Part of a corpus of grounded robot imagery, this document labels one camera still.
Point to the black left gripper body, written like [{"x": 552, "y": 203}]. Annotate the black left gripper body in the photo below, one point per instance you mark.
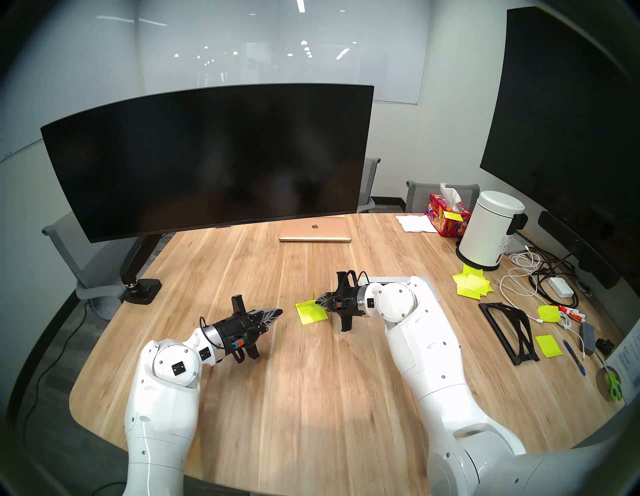
[{"x": 235, "y": 332}]

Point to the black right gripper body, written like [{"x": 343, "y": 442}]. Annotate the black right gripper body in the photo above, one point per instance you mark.
[{"x": 347, "y": 302}]

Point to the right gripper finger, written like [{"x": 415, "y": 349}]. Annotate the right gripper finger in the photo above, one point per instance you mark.
[
  {"x": 327, "y": 305},
  {"x": 327, "y": 297}
]

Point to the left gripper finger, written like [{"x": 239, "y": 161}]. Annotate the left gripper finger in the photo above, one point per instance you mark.
[
  {"x": 265, "y": 314},
  {"x": 262, "y": 325}
]

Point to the yellow sticky note pad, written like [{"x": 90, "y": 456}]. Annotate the yellow sticky note pad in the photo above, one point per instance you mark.
[{"x": 312, "y": 320}]

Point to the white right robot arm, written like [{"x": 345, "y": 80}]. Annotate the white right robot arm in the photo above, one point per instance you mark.
[{"x": 435, "y": 360}]

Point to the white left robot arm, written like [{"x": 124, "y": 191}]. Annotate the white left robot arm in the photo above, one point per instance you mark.
[{"x": 160, "y": 425}]

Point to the small yellow sticky note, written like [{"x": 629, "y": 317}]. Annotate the small yellow sticky note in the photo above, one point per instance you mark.
[{"x": 452, "y": 216}]

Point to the black curved computer monitor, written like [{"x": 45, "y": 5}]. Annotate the black curved computer monitor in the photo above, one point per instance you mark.
[{"x": 200, "y": 160}]

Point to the crumpled yellow sticky note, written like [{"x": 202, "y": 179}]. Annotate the crumpled yellow sticky note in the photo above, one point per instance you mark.
[{"x": 549, "y": 314}]

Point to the flat yellow sticky note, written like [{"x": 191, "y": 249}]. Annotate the flat yellow sticky note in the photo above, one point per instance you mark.
[{"x": 548, "y": 346}]

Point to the rose gold closed laptop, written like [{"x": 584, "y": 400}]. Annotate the rose gold closed laptop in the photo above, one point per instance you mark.
[{"x": 315, "y": 229}]

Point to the white paper napkin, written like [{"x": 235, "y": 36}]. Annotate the white paper napkin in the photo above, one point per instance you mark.
[{"x": 415, "y": 223}]

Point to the grey mesh office chair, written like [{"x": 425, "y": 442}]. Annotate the grey mesh office chair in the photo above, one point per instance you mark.
[
  {"x": 420, "y": 196},
  {"x": 75, "y": 260},
  {"x": 369, "y": 182}
]

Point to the colourful floral tissue box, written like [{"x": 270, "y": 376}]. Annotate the colourful floral tissue box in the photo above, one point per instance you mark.
[{"x": 442, "y": 225}]

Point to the pile of loose yellow notes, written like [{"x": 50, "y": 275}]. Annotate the pile of loose yellow notes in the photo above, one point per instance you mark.
[{"x": 470, "y": 286}]

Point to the white cylindrical trash bin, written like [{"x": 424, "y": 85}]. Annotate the white cylindrical trash bin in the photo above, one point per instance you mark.
[{"x": 485, "y": 232}]

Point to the white power adapter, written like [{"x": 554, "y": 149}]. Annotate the white power adapter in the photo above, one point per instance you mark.
[{"x": 561, "y": 287}]

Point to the white and orange marker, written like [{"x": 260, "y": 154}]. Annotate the white and orange marker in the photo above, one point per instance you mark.
[{"x": 572, "y": 313}]

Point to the blue pen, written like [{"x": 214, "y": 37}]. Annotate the blue pen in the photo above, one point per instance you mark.
[{"x": 574, "y": 357}]

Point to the grey whiteboard eraser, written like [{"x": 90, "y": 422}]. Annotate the grey whiteboard eraser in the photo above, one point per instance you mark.
[{"x": 588, "y": 337}]

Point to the small black clip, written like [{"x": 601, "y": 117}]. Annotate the small black clip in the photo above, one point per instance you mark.
[{"x": 605, "y": 346}]

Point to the white printed paper sheet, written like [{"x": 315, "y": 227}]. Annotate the white printed paper sheet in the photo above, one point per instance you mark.
[{"x": 631, "y": 365}]

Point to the black laptop stand frame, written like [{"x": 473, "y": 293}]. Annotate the black laptop stand frame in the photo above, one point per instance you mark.
[{"x": 525, "y": 359}]

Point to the white wall whiteboard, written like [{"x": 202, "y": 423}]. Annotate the white wall whiteboard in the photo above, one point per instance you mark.
[{"x": 380, "y": 70}]

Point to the large black wall television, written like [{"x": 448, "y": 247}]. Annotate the large black wall television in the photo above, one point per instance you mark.
[{"x": 570, "y": 125}]

